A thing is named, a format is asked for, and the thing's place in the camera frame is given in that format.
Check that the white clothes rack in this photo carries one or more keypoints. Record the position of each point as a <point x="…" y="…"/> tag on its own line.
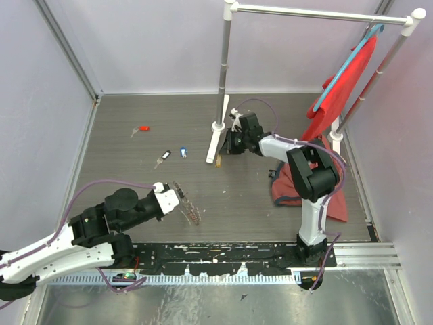
<point x="293" y="44"/>

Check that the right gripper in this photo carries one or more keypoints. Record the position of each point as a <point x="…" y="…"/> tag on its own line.
<point x="227" y="145"/>

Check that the key with small red tag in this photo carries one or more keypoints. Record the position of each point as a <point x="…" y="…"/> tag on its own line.
<point x="139" y="129"/>

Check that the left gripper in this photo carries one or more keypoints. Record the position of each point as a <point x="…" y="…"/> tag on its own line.
<point x="153" y="193"/>

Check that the metal disc keyring organizer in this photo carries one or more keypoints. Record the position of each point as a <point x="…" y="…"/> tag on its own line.
<point x="188" y="209"/>

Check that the red cloth on hanger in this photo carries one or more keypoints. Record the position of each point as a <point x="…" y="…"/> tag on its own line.
<point x="336" y="100"/>

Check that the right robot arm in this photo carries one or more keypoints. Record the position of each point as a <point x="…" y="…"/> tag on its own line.
<point x="311" y="240"/>

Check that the blue key tag with key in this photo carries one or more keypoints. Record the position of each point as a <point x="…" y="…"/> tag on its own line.
<point x="183" y="152"/>

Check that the blue clothes hanger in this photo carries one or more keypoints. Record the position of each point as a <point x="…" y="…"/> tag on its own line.
<point x="348" y="64"/>

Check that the key with black tag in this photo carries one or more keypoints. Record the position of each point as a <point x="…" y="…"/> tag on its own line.
<point x="162" y="158"/>

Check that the white slotted cable duct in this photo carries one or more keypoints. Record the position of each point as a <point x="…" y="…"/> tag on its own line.
<point x="94" y="278"/>

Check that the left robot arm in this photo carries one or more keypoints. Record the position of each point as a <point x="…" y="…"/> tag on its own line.
<point x="94" y="238"/>

